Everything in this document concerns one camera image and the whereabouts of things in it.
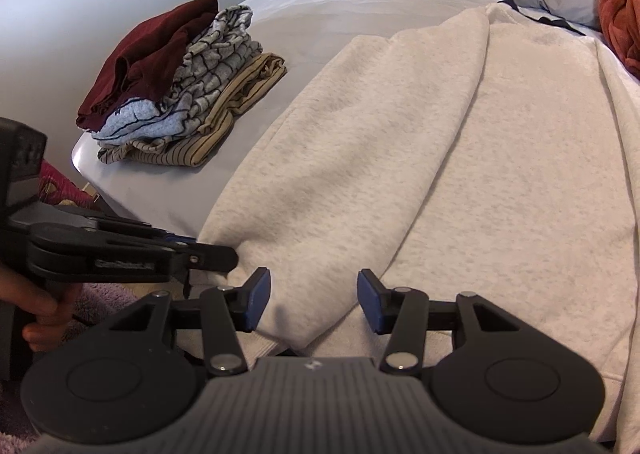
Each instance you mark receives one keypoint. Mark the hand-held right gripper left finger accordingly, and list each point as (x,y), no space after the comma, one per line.
(257,298)

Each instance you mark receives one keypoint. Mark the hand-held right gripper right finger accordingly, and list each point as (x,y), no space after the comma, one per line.
(370,303)

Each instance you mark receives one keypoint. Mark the orange-red crumpled garment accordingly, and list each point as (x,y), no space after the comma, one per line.
(622,9)

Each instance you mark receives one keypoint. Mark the cream sweatshirt with navy collar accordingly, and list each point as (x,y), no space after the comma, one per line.
(400,159)

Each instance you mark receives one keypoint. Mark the tan striped folded garment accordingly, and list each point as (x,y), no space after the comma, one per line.
(245,84)

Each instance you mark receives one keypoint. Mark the grey striped folded garment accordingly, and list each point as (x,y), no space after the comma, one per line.
(220,59)

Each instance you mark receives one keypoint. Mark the maroon folded garment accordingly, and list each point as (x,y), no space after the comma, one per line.
(145,59)

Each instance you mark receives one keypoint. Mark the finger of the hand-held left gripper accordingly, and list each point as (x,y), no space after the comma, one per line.
(150,261)
(165,235)

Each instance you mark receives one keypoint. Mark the person's left hand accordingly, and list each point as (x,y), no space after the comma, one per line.
(47,319)

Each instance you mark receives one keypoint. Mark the red patterned cloth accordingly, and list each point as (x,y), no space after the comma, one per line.
(65,184)

